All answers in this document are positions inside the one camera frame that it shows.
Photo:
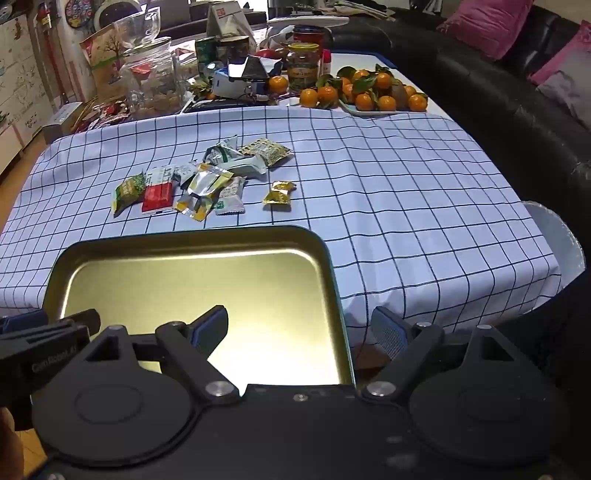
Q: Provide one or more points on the white chair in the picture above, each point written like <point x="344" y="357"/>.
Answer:
<point x="558" y="258"/>

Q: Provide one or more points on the blue checked tablecloth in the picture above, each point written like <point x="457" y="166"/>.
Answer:
<point x="369" y="207"/>

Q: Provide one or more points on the single tangerine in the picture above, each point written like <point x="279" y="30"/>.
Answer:
<point x="278" y="84"/>

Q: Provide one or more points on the grey cardboard box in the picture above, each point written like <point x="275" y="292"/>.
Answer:
<point x="62" y="120"/>

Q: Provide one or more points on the white fruit plate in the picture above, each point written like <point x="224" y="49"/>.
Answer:
<point x="364" y="112"/>

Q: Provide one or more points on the golden metal tray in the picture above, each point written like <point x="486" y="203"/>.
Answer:
<point x="184" y="286"/>

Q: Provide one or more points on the white carton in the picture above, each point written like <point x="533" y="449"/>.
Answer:
<point x="231" y="21"/>

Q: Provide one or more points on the red pole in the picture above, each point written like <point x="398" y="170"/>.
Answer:
<point x="51" y="50"/>

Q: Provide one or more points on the pile of papers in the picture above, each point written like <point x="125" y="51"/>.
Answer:
<point x="369" y="8"/>

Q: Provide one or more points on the white round plate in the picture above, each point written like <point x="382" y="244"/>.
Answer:
<point x="309" y="21"/>

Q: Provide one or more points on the clear glass cup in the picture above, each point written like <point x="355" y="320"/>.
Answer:
<point x="136" y="27"/>

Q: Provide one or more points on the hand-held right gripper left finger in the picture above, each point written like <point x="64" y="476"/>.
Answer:
<point x="210" y="330"/>

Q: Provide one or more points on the colourful printed paper bag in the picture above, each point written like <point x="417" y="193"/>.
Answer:
<point x="104" y="60"/>

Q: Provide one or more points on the pile of red snack wrappers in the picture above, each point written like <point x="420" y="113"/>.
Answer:
<point x="104" y="115"/>

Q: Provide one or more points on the olive green snack packet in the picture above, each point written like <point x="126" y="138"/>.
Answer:
<point x="129" y="191"/>

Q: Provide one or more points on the dark green can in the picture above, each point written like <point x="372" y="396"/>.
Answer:
<point x="206" y="57"/>

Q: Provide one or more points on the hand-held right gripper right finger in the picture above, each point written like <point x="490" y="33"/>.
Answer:
<point x="390" y="334"/>

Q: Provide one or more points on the pile of tangerines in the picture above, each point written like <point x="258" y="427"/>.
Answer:
<point x="374" y="94"/>

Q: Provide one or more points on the black leather sofa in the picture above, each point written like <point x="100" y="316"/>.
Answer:
<point x="485" y="115"/>

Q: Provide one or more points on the red apple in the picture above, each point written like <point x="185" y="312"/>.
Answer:
<point x="268" y="53"/>

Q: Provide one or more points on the small pink pillow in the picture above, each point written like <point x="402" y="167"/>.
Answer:
<point x="568" y="57"/>

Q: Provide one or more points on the cream green patterned snack packet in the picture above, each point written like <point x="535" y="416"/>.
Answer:
<point x="270" y="151"/>

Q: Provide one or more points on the crumpled silver yellow wrapper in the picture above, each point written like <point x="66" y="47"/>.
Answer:
<point x="205" y="191"/>

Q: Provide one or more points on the white cabinet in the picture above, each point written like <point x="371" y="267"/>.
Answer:
<point x="21" y="92"/>

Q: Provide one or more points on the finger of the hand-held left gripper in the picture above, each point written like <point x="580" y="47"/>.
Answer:
<point x="76" y="323"/>
<point x="23" y="322"/>

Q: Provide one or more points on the grey pillow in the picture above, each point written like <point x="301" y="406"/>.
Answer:
<point x="568" y="94"/>

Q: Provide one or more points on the glass jar with cookies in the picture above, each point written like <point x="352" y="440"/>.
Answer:
<point x="152" y="83"/>

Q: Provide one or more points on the white blue box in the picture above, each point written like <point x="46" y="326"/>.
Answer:
<point x="231" y="83"/>

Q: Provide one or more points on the small red white bottle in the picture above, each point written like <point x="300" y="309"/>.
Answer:
<point x="327" y="62"/>

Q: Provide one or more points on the large pink pillow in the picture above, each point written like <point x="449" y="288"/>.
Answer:
<point x="485" y="25"/>

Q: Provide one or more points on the gold candy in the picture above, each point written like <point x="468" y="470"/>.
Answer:
<point x="279" y="194"/>

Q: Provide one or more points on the crumpled green white wrapper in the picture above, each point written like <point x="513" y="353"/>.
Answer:
<point x="226" y="154"/>

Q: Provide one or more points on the white snack packet green label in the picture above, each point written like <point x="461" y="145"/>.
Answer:
<point x="230" y="198"/>

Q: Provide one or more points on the red jar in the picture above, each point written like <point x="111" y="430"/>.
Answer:
<point x="310" y="37"/>

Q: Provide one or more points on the glass jar yellow lid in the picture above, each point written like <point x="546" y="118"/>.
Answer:
<point x="303" y="69"/>

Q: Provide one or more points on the red snack packet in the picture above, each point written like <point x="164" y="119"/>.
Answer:
<point x="158" y="196"/>

